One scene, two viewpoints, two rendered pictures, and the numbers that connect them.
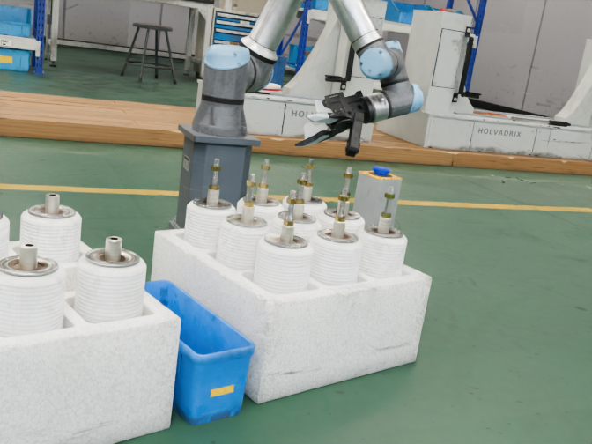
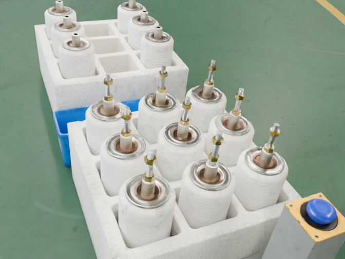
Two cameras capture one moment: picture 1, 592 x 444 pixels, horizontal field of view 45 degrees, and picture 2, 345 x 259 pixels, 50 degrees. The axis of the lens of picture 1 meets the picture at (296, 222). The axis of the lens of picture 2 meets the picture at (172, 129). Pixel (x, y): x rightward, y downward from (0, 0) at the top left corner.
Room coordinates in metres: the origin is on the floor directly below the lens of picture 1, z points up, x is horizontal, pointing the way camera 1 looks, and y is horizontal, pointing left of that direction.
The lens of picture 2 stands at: (1.43, -0.57, 0.72)
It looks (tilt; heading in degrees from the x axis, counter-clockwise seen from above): 38 degrees down; 103
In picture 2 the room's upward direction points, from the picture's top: 7 degrees clockwise
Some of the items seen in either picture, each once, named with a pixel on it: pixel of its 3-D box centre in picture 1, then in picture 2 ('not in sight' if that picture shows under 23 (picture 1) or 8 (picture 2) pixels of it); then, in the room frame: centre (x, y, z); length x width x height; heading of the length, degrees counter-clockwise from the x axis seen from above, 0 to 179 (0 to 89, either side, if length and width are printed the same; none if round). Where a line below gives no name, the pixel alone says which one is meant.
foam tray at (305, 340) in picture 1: (285, 296); (174, 189); (1.32, 0.00, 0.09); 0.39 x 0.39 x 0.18; 41
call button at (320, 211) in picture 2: (381, 172); (320, 213); (1.57, -0.17, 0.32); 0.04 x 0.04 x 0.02
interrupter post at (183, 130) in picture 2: (298, 211); (183, 129); (1.32, 0.00, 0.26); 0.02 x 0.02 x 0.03
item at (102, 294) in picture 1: (107, 317); (78, 73); (0.95, 0.25, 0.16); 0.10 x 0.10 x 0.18
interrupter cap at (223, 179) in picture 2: (342, 214); (209, 174); (1.40, -0.09, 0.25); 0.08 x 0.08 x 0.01
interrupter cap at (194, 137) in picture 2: (297, 218); (182, 134); (1.32, 0.00, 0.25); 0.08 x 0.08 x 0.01
